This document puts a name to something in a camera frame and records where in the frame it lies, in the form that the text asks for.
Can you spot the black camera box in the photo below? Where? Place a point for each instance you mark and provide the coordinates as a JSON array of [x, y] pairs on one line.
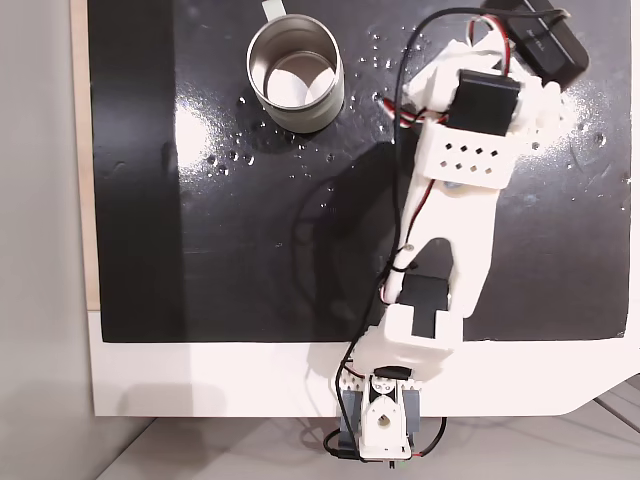
[[545, 45]]

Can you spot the grey table clamp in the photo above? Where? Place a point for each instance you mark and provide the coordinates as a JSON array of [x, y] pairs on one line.
[[415, 412]]

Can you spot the black table mat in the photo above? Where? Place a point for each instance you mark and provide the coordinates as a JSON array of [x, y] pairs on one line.
[[225, 250]]

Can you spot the pale green steel mug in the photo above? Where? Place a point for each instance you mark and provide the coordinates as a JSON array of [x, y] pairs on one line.
[[300, 117]]

